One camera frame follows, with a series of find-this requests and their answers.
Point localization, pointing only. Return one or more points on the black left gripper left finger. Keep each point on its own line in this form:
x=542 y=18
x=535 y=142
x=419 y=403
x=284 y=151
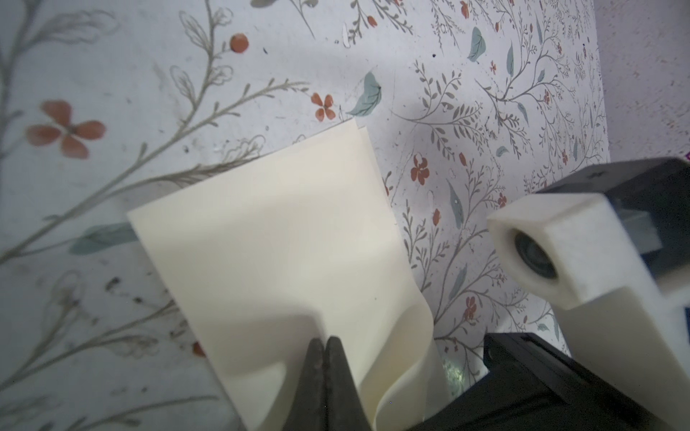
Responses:
x=308 y=409

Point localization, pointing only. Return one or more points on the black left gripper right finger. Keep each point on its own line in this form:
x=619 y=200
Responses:
x=344 y=410

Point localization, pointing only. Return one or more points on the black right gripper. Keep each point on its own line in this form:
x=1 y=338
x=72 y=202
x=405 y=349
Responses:
x=530 y=385

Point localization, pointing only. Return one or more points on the cream square paper sheet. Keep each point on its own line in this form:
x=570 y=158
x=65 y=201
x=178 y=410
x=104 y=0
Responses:
x=298 y=245

